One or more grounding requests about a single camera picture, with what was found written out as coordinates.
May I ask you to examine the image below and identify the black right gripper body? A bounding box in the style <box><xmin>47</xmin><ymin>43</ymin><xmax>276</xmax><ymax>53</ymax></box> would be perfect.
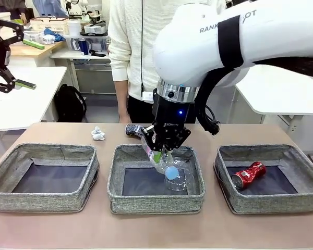
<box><xmin>152</xmin><ymin>88</ymin><xmax>191</xmax><ymax>140</ymax></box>

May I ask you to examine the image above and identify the clear bottle with blue cap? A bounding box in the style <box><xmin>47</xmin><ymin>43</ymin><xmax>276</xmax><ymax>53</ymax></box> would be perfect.
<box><xmin>140</xmin><ymin>135</ymin><xmax>178</xmax><ymax>181</ymax></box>

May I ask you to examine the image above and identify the clear plastic cup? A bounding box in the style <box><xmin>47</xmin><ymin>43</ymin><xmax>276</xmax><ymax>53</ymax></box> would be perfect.
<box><xmin>163</xmin><ymin>153</ymin><xmax>197</xmax><ymax>193</ymax></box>

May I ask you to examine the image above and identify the white paper ball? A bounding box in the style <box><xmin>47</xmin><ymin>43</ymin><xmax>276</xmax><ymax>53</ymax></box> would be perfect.
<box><xmin>91</xmin><ymin>126</ymin><xmax>106</xmax><ymax>141</ymax></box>

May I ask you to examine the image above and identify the crushed red soda can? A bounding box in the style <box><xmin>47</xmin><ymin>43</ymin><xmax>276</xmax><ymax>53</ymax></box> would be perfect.
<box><xmin>231</xmin><ymin>161</ymin><xmax>267</xmax><ymax>189</ymax></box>

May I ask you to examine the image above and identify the person's right forearm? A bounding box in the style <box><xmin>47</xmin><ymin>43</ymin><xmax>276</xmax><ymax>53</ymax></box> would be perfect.
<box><xmin>114</xmin><ymin>79</ymin><xmax>129</xmax><ymax>115</ymax></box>

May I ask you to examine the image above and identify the clear plastic basket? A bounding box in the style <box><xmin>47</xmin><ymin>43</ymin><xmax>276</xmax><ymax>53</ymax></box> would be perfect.
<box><xmin>23</xmin><ymin>30</ymin><xmax>44</xmax><ymax>44</ymax></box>

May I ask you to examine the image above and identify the wooden top table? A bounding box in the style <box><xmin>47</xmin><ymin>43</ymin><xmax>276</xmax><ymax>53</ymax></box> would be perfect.
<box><xmin>9</xmin><ymin>40</ymin><xmax>66</xmax><ymax>59</ymax></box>

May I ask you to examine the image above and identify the blue cloth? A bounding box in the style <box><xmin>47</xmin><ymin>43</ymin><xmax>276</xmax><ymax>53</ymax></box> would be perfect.
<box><xmin>43</xmin><ymin>28</ymin><xmax>66</xmax><ymax>42</ymax></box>

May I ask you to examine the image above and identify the white slatted crate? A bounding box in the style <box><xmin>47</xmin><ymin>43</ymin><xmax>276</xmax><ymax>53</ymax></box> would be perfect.
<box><xmin>30</xmin><ymin>17</ymin><xmax>70</xmax><ymax>34</ymax></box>

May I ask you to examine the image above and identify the white storage box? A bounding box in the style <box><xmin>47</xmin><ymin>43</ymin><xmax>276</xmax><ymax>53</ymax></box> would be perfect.
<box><xmin>0</xmin><ymin>11</ymin><xmax>16</xmax><ymax>40</ymax></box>

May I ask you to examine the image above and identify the crushed dark printed can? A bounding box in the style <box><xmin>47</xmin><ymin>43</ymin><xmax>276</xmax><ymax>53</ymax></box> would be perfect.
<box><xmin>125</xmin><ymin>123</ymin><xmax>147</xmax><ymax>139</ymax></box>

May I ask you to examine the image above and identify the white desk with cabinet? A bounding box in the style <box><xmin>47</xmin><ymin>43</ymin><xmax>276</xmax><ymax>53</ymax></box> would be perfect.
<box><xmin>50</xmin><ymin>49</ymin><xmax>113</xmax><ymax>94</ymax></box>

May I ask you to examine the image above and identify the bystander in blue top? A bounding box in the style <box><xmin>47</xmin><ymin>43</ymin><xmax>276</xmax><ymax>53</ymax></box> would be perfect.
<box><xmin>32</xmin><ymin>0</ymin><xmax>68</xmax><ymax>18</ymax></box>

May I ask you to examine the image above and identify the bystander in dark top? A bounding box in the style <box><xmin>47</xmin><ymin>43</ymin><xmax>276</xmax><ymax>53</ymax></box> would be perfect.
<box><xmin>0</xmin><ymin>0</ymin><xmax>27</xmax><ymax>20</ymax></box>

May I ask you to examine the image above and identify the grey fabric basket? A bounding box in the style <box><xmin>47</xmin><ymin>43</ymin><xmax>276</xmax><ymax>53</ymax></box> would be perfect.
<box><xmin>106</xmin><ymin>144</ymin><xmax>206</xmax><ymax>215</ymax></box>
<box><xmin>0</xmin><ymin>142</ymin><xmax>99</xmax><ymax>212</ymax></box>
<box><xmin>213</xmin><ymin>144</ymin><xmax>313</xmax><ymax>215</ymax></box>

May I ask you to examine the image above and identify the black backpack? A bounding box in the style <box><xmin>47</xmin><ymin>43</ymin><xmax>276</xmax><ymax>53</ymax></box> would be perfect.
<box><xmin>53</xmin><ymin>83</ymin><xmax>87</xmax><ymax>123</ymax></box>

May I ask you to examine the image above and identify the white headset device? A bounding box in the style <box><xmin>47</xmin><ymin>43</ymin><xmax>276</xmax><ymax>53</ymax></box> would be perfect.
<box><xmin>83</xmin><ymin>22</ymin><xmax>107</xmax><ymax>36</ymax></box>

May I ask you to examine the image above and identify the clear storage bin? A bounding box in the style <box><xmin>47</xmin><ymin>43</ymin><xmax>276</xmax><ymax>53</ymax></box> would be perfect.
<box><xmin>64</xmin><ymin>35</ymin><xmax>110</xmax><ymax>52</ymax></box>

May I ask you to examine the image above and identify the person in white sweater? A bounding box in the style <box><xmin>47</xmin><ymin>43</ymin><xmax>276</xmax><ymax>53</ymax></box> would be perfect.
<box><xmin>107</xmin><ymin>0</ymin><xmax>199</xmax><ymax>123</ymax></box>

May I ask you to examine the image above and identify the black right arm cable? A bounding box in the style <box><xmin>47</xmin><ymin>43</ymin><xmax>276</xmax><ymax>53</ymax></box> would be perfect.
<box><xmin>195</xmin><ymin>56</ymin><xmax>313</xmax><ymax>136</ymax></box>

